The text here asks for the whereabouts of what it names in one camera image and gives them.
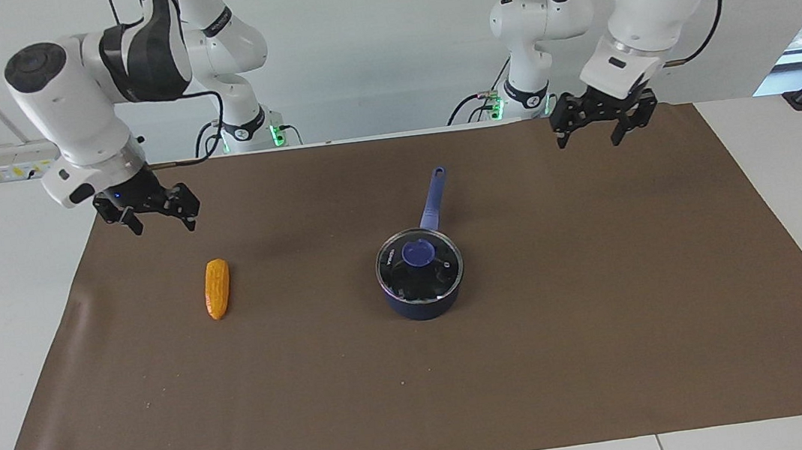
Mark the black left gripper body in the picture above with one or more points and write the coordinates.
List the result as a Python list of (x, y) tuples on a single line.
[(588, 109)]

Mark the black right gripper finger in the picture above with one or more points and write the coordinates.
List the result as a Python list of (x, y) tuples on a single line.
[(133, 222), (190, 220)]

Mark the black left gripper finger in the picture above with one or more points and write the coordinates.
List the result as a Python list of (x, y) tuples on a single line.
[(561, 138), (619, 134)]

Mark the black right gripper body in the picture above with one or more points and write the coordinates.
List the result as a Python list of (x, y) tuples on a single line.
[(141, 193)]

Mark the yellow corn cob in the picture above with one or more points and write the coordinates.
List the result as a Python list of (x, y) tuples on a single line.
[(217, 289)]

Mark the glass lid with blue knob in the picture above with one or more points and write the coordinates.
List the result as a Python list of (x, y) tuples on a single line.
[(407, 277)]

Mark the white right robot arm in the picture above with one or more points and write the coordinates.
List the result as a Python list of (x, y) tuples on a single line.
[(66, 104)]

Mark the brown table mat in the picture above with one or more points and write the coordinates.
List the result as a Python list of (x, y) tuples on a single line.
[(537, 360)]

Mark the white wall power socket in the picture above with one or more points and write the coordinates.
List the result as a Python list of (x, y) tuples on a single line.
[(24, 161)]

